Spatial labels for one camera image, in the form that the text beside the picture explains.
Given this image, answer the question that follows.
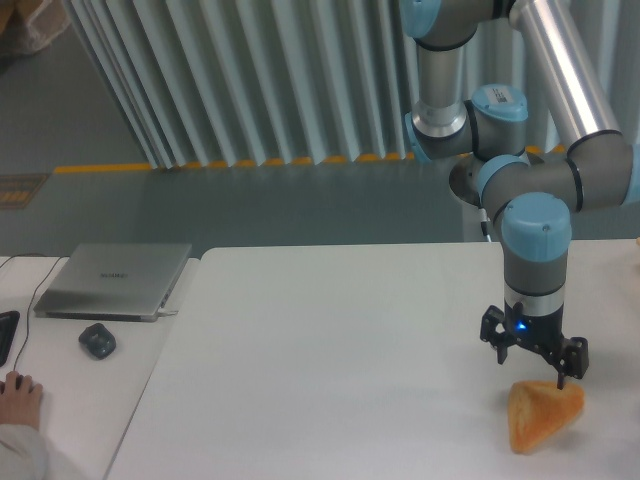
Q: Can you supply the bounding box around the white folding partition screen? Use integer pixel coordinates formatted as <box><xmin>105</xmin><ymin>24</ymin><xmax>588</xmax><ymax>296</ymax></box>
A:
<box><xmin>65</xmin><ymin>1</ymin><xmax>619</xmax><ymax>168</ymax></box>

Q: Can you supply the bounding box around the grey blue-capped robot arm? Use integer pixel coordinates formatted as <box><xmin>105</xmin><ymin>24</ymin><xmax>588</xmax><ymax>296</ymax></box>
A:
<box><xmin>400</xmin><ymin>1</ymin><xmax>639</xmax><ymax>380</ymax></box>

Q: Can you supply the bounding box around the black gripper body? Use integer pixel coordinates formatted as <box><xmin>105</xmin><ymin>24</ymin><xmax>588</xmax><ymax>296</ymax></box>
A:
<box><xmin>480</xmin><ymin>302</ymin><xmax>589</xmax><ymax>376</ymax></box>

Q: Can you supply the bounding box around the silver closed laptop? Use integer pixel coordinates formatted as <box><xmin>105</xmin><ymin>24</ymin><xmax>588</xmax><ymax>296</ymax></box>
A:
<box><xmin>34</xmin><ymin>243</ymin><xmax>192</xmax><ymax>322</ymax></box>

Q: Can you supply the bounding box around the black mouse cable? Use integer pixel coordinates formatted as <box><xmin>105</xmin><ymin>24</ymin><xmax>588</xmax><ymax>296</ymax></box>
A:
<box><xmin>0</xmin><ymin>253</ymin><xmax>69</xmax><ymax>374</ymax></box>

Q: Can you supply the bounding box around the black keyboard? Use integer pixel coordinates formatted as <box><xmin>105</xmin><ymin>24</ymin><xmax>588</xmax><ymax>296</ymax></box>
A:
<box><xmin>0</xmin><ymin>310</ymin><xmax>20</xmax><ymax>367</ymax></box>

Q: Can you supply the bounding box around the silver usb plug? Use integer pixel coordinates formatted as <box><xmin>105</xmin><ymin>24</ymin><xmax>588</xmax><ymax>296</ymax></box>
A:
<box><xmin>158</xmin><ymin>309</ymin><xmax>179</xmax><ymax>318</ymax></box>

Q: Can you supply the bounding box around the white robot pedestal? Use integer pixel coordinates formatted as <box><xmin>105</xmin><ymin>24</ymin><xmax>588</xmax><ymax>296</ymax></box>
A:
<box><xmin>447</xmin><ymin>152</ymin><xmax>506</xmax><ymax>244</ymax></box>

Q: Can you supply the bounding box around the clear plastic bag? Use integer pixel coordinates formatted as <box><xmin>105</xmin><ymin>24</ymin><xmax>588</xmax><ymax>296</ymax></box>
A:
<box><xmin>1</xmin><ymin>0</ymin><xmax>70</xmax><ymax>57</ymax></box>

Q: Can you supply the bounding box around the orange triangular bread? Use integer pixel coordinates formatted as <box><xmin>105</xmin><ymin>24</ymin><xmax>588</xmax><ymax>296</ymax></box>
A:
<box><xmin>507</xmin><ymin>380</ymin><xmax>585</xmax><ymax>454</ymax></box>

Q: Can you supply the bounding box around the black computer mouse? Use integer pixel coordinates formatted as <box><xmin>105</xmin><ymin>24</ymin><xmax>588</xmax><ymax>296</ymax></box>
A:
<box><xmin>1</xmin><ymin>371</ymin><xmax>24</xmax><ymax>394</ymax></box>

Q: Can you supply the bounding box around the dark earbuds case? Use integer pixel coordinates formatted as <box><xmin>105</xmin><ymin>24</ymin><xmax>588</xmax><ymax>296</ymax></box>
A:
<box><xmin>78</xmin><ymin>323</ymin><xmax>117</xmax><ymax>360</ymax></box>

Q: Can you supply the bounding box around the white sleeved forearm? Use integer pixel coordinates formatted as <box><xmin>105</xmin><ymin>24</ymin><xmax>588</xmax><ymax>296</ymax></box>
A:
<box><xmin>1</xmin><ymin>425</ymin><xmax>83</xmax><ymax>479</ymax></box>

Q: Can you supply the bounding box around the person's hand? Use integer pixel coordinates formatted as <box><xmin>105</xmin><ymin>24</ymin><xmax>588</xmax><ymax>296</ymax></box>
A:
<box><xmin>1</xmin><ymin>375</ymin><xmax>43</xmax><ymax>431</ymax></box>

